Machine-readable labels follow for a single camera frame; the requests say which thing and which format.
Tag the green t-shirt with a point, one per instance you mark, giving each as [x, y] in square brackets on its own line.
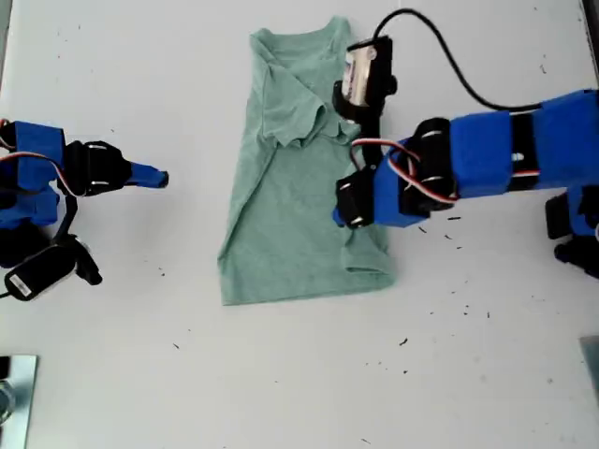
[290, 224]

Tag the black camera stalk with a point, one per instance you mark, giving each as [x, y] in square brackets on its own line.
[372, 140]
[70, 215]

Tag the silver and black camera box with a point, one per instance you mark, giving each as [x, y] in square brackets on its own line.
[369, 70]

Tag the steel post with black clamp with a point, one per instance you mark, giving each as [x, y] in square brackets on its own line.
[23, 397]

